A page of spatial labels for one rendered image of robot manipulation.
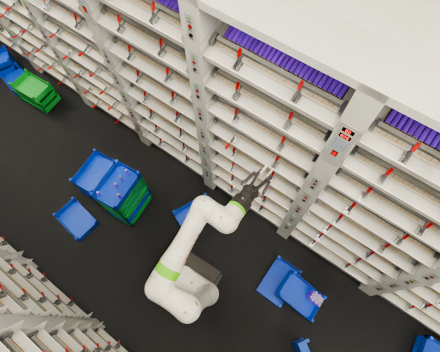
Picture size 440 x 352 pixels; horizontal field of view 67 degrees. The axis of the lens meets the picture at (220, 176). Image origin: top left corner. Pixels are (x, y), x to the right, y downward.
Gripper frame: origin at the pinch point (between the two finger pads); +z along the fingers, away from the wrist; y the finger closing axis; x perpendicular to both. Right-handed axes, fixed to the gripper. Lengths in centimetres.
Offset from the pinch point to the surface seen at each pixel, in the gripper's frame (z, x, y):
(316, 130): 8.4, 32.3, 11.7
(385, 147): 1, 49, 36
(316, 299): 2, -98, 66
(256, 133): 8.3, 11.4, -13.6
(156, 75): 7, 11, -78
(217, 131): 11.3, -7.6, -37.4
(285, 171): 12.3, -7.3, 6.4
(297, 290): 0, -100, 53
